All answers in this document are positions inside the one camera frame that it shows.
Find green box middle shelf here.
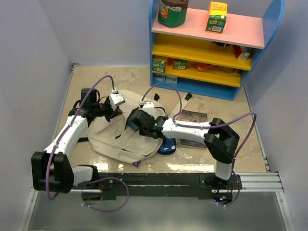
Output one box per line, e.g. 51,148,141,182
173,59,188,70

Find light blue box left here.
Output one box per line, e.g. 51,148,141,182
154,73,166,82

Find light blue box right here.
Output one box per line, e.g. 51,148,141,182
165,75,178,84

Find light blue box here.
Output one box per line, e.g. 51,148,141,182
165,75,178,84
154,73,166,82

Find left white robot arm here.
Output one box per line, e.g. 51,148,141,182
31,88,125,193

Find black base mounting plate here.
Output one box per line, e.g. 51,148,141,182
73,173,243,203

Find blue colourful shelf unit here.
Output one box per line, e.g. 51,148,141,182
148,0,285,101

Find small blue notebook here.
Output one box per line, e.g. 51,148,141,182
129,122,139,131

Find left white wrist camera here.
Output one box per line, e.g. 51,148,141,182
108,93,126,109

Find blue shark pencil case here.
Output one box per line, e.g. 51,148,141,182
157,138,177,155

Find aluminium rail frame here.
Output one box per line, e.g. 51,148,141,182
16,63,293,231

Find red white box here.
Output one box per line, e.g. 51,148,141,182
233,45,251,60

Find yellow green carton box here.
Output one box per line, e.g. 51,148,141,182
205,1,228,34

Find beige canvas backpack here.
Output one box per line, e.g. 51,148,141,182
88,90,163,164

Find green box shelf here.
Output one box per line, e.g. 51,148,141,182
173,59,188,70
152,59,167,73

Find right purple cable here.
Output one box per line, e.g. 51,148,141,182
141,83,257,207

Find green box left shelf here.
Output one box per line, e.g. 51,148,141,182
152,59,167,73

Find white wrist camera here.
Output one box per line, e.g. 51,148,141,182
108,93,126,109
139,101,155,116

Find green brown jar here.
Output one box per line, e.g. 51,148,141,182
158,0,189,27

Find purple 52-Storey Treehouse book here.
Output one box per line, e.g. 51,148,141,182
131,161,141,168

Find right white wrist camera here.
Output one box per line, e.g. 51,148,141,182
139,101,155,116

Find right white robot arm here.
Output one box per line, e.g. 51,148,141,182
130,109,239,189

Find purple cable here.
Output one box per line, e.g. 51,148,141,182
141,83,257,207
45,75,129,212

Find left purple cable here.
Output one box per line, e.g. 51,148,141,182
45,75,129,212

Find orange snack packet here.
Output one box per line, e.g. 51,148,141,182
194,62,217,72

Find A Tale of Two Cities book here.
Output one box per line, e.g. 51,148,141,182
178,110,207,150

